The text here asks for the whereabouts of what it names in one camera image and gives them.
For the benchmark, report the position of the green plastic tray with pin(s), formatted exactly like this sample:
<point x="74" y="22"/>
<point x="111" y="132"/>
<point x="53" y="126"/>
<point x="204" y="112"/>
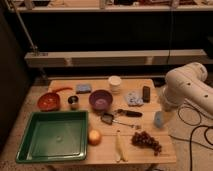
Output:
<point x="54" y="137"/>

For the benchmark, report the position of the white shelf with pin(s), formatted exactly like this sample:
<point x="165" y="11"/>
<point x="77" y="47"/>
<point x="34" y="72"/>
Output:
<point x="116" y="58"/>
<point x="107" y="5"/>

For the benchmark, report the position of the red bowl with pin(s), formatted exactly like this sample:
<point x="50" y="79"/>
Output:
<point x="49" y="102"/>

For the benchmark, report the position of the white lower shelf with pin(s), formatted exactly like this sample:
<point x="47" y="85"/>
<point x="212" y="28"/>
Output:
<point x="116" y="58"/>

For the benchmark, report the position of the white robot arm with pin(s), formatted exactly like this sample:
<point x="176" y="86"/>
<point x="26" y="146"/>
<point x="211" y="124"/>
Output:
<point x="187" y="82"/>

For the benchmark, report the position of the yellow banana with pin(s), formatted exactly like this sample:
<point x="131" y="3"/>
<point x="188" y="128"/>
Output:
<point x="120" y="151"/>

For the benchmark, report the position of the dark rectangular block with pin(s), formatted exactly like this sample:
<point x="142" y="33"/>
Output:
<point x="146" y="94"/>

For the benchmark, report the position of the white cylindrical container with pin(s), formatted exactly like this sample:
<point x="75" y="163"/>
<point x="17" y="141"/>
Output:
<point x="114" y="83"/>

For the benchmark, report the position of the bunch of purple grapes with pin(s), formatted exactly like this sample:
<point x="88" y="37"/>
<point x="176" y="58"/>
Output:
<point x="144" y="139"/>

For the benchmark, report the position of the purple bowl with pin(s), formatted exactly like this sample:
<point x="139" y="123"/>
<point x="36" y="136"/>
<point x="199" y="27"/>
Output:
<point x="100" y="100"/>

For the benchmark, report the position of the orange round fruit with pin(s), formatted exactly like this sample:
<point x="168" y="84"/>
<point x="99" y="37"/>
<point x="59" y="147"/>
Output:
<point x="94" y="137"/>

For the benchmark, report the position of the white upper shelf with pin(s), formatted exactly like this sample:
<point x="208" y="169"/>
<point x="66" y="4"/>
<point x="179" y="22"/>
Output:
<point x="107" y="5"/>

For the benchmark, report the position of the metal diagonal pole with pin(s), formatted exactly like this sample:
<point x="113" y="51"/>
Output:
<point x="33" y="46"/>

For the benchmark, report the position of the blue sponge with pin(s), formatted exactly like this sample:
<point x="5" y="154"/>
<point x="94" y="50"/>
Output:
<point x="83" y="88"/>

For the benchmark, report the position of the orange carrot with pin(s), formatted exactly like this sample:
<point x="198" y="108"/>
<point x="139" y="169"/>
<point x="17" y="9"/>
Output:
<point x="62" y="89"/>

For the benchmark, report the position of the metal spatula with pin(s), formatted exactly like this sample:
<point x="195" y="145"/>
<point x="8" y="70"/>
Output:
<point x="109" y="119"/>

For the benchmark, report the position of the blue white cloth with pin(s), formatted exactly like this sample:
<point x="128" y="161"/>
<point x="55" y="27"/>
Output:
<point x="133" y="99"/>

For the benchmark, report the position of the light blue cup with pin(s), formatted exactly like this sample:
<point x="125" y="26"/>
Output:
<point x="158" y="119"/>

